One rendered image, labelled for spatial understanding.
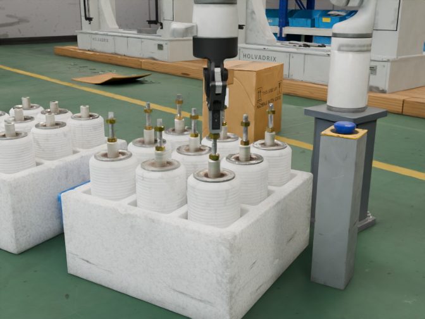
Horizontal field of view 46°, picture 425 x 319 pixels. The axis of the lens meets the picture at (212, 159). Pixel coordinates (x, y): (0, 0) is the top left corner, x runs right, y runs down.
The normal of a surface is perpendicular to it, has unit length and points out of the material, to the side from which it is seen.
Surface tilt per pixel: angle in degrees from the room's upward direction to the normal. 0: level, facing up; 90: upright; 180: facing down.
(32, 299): 0
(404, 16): 90
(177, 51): 90
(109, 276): 90
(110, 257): 90
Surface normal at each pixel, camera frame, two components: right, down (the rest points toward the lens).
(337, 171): -0.51, 0.25
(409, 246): 0.00, -0.96
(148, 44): -0.75, 0.19
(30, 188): 0.85, 0.16
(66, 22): 0.66, 0.22
